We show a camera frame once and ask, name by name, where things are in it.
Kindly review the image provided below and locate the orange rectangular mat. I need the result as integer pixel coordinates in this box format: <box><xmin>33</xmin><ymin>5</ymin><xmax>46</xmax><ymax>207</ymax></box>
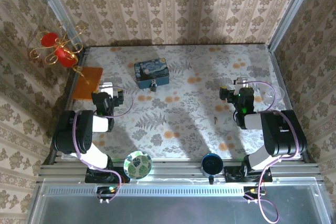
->
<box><xmin>72</xmin><ymin>67</ymin><xmax>104</xmax><ymax>101</ymax></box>

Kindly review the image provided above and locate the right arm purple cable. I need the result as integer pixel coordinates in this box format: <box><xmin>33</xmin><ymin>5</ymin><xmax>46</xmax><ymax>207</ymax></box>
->
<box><xmin>244</xmin><ymin>80</ymin><xmax>300</xmax><ymax>223</ymax></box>

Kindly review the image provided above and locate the green leaf pattern bowl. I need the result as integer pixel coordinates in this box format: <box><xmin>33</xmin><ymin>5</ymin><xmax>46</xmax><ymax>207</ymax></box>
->
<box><xmin>123</xmin><ymin>150</ymin><xmax>153</xmax><ymax>181</ymax></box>

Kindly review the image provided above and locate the aluminium frame post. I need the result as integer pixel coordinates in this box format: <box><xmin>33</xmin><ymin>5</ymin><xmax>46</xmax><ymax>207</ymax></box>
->
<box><xmin>29</xmin><ymin>0</ymin><xmax>85</xmax><ymax>49</ymax></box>
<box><xmin>267</xmin><ymin>0</ymin><xmax>320</xmax><ymax>52</ymax></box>

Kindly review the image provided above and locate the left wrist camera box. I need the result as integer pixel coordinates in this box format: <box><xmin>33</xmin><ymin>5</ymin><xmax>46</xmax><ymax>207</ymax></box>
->
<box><xmin>99</xmin><ymin>82</ymin><xmax>114</xmax><ymax>97</ymax></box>

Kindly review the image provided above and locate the dark blue mug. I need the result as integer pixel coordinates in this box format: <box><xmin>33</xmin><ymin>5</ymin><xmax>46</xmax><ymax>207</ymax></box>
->
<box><xmin>201</xmin><ymin>152</ymin><xmax>225</xmax><ymax>185</ymax></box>

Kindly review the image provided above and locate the grey metal panel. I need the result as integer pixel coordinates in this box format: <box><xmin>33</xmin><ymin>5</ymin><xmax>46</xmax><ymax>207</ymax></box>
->
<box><xmin>27</xmin><ymin>178</ymin><xmax>332</xmax><ymax>224</ymax></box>

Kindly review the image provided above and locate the floral table cloth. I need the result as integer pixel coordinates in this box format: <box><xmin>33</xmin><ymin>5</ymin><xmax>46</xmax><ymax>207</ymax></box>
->
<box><xmin>61</xmin><ymin>45</ymin><xmax>302</xmax><ymax>160</ymax></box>

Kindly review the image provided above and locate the blue starry night tin box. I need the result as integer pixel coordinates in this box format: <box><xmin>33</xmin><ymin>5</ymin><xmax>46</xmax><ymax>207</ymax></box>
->
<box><xmin>134</xmin><ymin>57</ymin><xmax>170</xmax><ymax>90</ymax></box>

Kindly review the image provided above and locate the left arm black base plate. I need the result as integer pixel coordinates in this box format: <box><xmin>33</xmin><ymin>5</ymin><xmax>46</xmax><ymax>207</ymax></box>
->
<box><xmin>84</xmin><ymin>167</ymin><xmax>131</xmax><ymax>184</ymax></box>

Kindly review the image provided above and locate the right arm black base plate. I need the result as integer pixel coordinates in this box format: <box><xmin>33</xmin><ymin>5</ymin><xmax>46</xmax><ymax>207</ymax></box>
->
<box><xmin>224</xmin><ymin>165</ymin><xmax>273</xmax><ymax>183</ymax></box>

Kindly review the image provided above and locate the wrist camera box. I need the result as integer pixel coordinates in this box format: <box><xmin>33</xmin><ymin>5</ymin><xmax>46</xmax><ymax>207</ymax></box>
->
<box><xmin>99</xmin><ymin>82</ymin><xmax>114</xmax><ymax>97</ymax></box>
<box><xmin>234</xmin><ymin>77</ymin><xmax>249</xmax><ymax>89</ymax></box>

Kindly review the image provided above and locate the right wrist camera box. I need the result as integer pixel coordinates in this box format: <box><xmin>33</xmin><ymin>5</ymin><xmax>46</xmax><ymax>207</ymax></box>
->
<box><xmin>234</xmin><ymin>77</ymin><xmax>249</xmax><ymax>89</ymax></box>

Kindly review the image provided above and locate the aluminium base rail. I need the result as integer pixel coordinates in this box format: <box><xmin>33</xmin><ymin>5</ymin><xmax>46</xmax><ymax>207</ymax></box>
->
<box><xmin>38</xmin><ymin>158</ymin><xmax>322</xmax><ymax>183</ymax></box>

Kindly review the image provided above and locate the clear plastic cup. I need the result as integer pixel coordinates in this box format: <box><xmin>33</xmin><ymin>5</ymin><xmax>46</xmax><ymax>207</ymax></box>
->
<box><xmin>264</xmin><ymin>86</ymin><xmax>286</xmax><ymax>107</ymax></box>

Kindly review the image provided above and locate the gold wire candle holder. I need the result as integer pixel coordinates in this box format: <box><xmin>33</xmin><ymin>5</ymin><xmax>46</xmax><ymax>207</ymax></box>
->
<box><xmin>29</xmin><ymin>22</ymin><xmax>90</xmax><ymax>85</ymax></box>

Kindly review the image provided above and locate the red candle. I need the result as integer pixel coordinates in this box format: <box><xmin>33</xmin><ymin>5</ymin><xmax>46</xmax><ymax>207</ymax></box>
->
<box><xmin>54</xmin><ymin>47</ymin><xmax>78</xmax><ymax>68</ymax></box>
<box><xmin>41</xmin><ymin>32</ymin><xmax>59</xmax><ymax>47</ymax></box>

